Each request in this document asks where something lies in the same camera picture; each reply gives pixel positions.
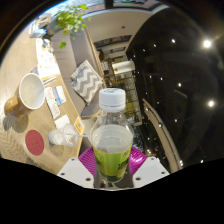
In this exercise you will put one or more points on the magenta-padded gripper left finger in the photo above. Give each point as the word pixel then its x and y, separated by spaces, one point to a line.
pixel 77 171

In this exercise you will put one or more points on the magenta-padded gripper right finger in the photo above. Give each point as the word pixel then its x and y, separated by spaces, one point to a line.
pixel 150 170

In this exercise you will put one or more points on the clear green-labelled drink bottle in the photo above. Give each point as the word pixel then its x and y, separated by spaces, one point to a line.
pixel 111 150

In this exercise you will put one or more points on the clear plastic cup with straw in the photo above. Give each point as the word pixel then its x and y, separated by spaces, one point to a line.
pixel 61 137

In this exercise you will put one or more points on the yellow table card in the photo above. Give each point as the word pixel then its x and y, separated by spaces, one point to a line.
pixel 79 125

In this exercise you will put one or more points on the flat round red coaster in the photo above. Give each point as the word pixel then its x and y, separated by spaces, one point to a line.
pixel 34 142

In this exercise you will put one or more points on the white paper napkin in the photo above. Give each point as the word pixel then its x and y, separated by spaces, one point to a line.
pixel 61 121

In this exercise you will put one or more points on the blue white leaflet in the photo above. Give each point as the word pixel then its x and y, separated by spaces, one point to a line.
pixel 55 100

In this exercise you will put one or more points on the grey white chevron pillow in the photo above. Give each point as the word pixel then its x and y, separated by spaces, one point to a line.
pixel 87 81

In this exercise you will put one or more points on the brown ceramic mug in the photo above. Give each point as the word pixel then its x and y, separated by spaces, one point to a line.
pixel 31 91

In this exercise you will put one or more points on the grey curved sofa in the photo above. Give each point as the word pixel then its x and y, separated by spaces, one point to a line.
pixel 73 50

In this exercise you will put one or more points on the group of ceiling lights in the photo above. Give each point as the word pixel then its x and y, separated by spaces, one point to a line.
pixel 207 43

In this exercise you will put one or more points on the green potted plant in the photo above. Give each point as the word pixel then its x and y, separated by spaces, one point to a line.
pixel 71 18

